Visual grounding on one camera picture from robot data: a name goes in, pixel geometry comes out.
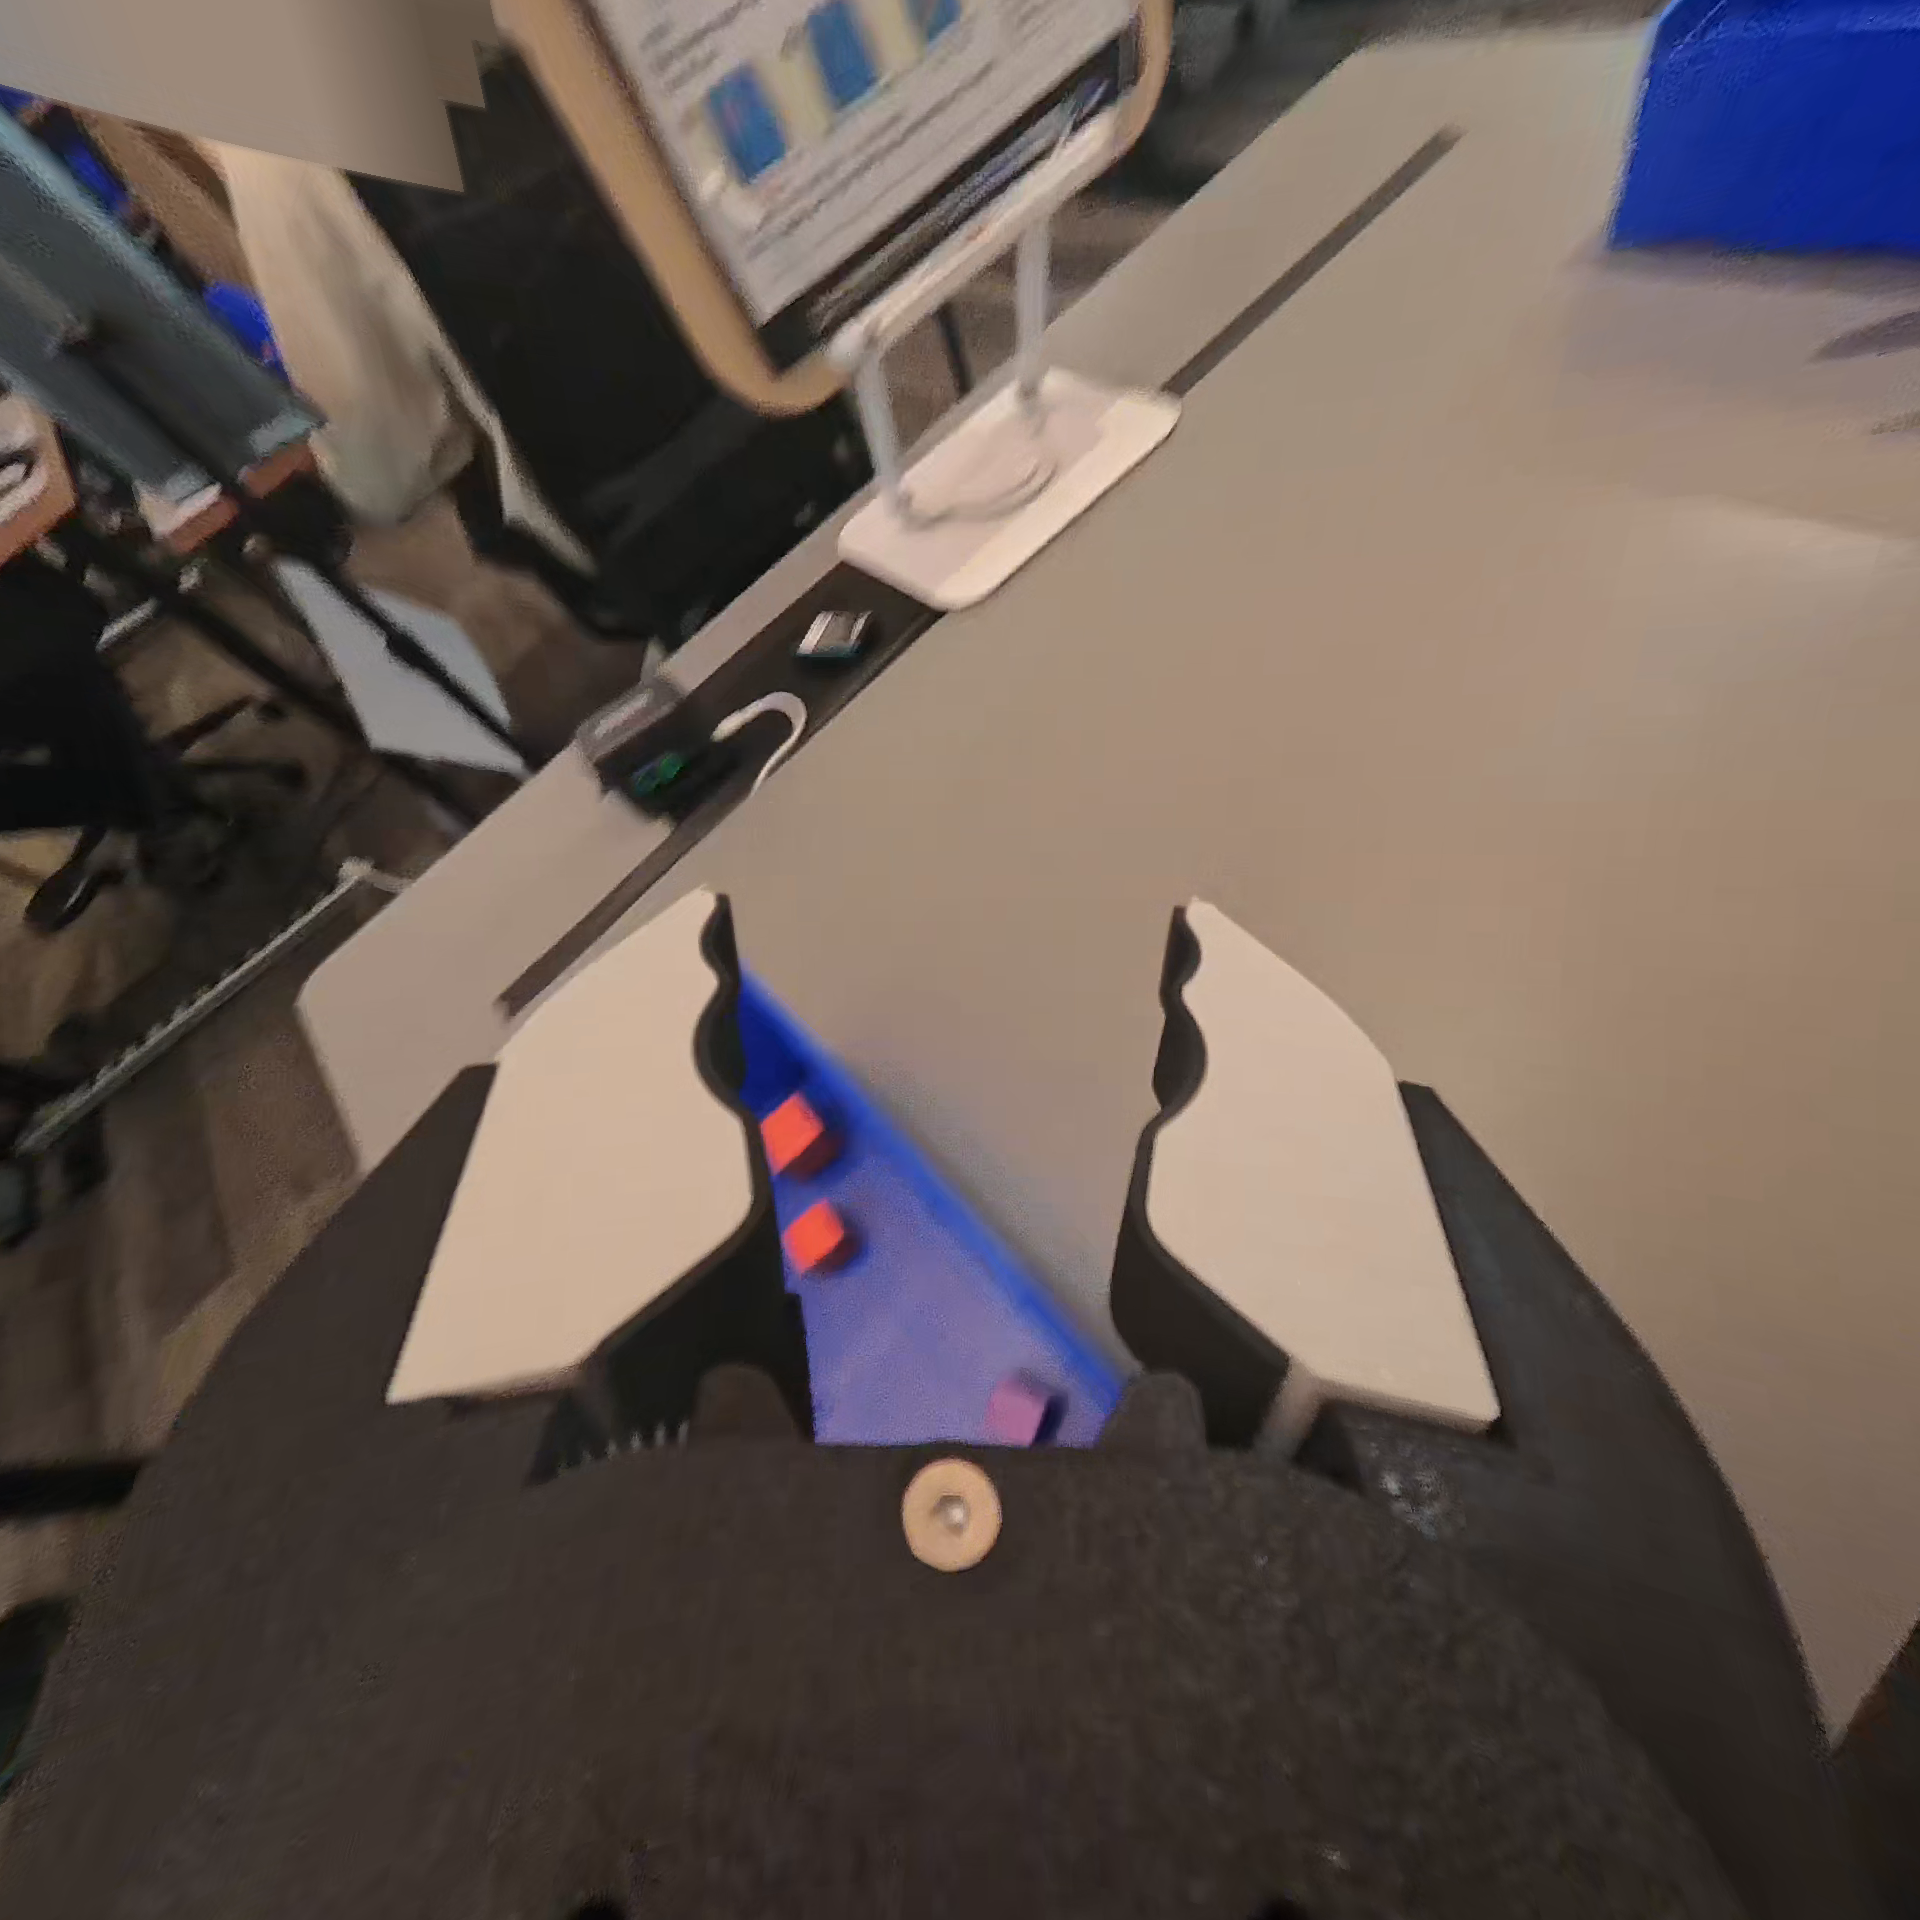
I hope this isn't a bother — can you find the blue plastic bin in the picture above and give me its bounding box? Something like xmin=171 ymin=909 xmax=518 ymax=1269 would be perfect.
xmin=731 ymin=967 xmax=1130 ymax=1448

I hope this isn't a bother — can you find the blue plastic container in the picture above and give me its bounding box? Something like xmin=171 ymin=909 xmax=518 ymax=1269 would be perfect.
xmin=1605 ymin=0 xmax=1920 ymax=255

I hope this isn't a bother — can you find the instruction sheet on stand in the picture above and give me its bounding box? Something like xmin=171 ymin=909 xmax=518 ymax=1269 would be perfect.
xmin=492 ymin=0 xmax=1174 ymax=415

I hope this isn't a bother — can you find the pale cloth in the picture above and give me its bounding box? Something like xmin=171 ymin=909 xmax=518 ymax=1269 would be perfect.
xmin=222 ymin=141 xmax=490 ymax=528

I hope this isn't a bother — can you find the wood edged desk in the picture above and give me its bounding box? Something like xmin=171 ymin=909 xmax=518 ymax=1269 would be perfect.
xmin=0 ymin=104 xmax=329 ymax=565

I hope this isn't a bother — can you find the black power box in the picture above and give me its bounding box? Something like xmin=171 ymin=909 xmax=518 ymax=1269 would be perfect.
xmin=577 ymin=680 xmax=729 ymax=819

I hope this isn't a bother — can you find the white flat panel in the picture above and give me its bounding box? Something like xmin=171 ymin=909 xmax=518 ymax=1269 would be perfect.
xmin=275 ymin=558 xmax=530 ymax=782

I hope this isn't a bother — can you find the grey cable chain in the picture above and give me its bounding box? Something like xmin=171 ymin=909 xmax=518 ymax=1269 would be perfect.
xmin=11 ymin=861 xmax=385 ymax=1156

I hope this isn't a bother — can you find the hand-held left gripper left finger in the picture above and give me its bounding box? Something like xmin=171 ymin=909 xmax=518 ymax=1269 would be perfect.
xmin=385 ymin=886 xmax=779 ymax=1412

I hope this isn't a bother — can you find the white cable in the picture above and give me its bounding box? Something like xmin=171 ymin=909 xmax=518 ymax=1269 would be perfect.
xmin=709 ymin=689 xmax=811 ymax=800

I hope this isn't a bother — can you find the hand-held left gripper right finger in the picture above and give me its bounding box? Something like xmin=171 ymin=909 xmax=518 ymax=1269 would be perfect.
xmin=1110 ymin=895 xmax=1504 ymax=1456

